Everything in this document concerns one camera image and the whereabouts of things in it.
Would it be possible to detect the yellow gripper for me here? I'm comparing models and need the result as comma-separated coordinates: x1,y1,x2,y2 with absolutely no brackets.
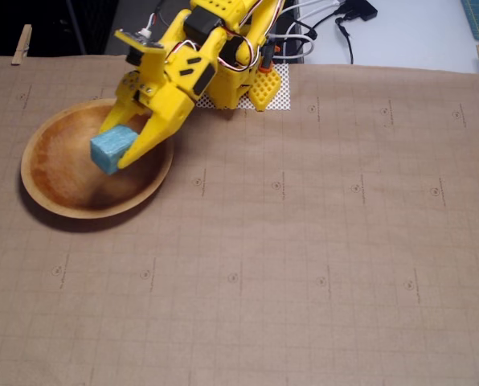
98,10,227,170

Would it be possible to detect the blue foam block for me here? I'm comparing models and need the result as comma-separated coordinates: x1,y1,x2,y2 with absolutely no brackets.
89,124,139,176

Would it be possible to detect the yellow robot base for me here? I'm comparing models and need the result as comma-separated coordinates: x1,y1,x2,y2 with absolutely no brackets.
207,60,283,113

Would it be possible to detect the round wooden bowl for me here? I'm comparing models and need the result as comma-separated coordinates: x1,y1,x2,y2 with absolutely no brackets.
20,98,174,220

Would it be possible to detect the orange and black clamp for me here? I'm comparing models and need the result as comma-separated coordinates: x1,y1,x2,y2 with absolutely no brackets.
259,39,279,73

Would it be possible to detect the white mesh mat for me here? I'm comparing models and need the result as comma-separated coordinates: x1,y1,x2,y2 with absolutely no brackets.
194,63,292,112

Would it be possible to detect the gridded gift wrap paper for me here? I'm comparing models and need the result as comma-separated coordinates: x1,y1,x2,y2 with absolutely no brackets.
0,54,479,386

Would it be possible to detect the black power adapter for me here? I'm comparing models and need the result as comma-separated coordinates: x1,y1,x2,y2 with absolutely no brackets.
335,0,379,23

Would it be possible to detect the small camera circuit board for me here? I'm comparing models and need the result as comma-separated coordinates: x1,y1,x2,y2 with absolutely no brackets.
114,29,166,52

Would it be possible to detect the red white servo wire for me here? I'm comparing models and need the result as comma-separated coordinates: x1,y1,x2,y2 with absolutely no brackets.
162,0,285,72

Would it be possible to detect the white cable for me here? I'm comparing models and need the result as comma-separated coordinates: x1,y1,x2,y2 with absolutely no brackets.
271,0,342,56

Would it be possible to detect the black cable with plug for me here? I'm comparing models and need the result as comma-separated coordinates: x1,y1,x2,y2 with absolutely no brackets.
334,14,355,66

